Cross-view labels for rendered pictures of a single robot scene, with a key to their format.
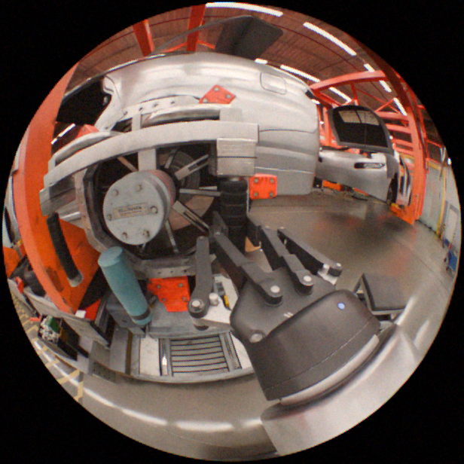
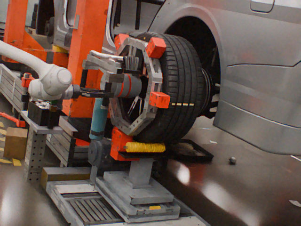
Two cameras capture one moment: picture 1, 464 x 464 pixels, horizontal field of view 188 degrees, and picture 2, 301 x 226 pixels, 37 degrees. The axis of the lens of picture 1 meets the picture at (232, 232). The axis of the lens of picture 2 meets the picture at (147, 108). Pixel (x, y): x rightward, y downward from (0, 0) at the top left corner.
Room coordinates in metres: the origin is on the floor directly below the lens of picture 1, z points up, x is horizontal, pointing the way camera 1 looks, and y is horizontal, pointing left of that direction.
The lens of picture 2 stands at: (-0.27, -2.36, 1.31)
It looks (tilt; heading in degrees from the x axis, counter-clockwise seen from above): 12 degrees down; 73
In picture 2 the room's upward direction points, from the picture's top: 11 degrees clockwise
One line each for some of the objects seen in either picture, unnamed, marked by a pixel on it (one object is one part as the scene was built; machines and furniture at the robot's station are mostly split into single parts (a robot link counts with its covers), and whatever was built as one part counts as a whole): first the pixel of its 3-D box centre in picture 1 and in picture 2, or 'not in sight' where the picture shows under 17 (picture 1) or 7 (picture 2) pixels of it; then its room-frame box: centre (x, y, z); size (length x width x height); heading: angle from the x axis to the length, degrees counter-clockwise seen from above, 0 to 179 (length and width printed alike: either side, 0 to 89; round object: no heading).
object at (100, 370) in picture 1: (89, 364); (35, 151); (-0.08, 0.73, 0.21); 0.10 x 0.10 x 0.42; 15
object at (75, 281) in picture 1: (61, 248); (83, 80); (0.12, 0.33, 0.83); 0.04 x 0.04 x 0.16
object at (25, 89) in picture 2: (29, 302); (24, 100); (-0.17, 1.81, 0.30); 0.09 x 0.05 x 0.50; 105
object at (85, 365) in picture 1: (63, 344); (40, 122); (-0.07, 0.70, 0.44); 0.43 x 0.17 x 0.03; 105
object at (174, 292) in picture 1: (174, 284); (126, 144); (0.42, 0.23, 0.48); 0.16 x 0.12 x 0.17; 15
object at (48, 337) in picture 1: (56, 335); (43, 112); (-0.06, 0.66, 0.51); 0.20 x 0.14 x 0.13; 114
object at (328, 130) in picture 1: (335, 145); not in sight; (3.62, -2.75, 1.75); 0.68 x 0.16 x 2.46; 15
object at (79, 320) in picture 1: (29, 298); (28, 100); (-0.13, 1.91, 0.28); 2.47 x 0.09 x 0.22; 105
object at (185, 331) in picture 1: (188, 309); (135, 196); (0.55, 0.26, 0.13); 0.50 x 0.36 x 0.10; 105
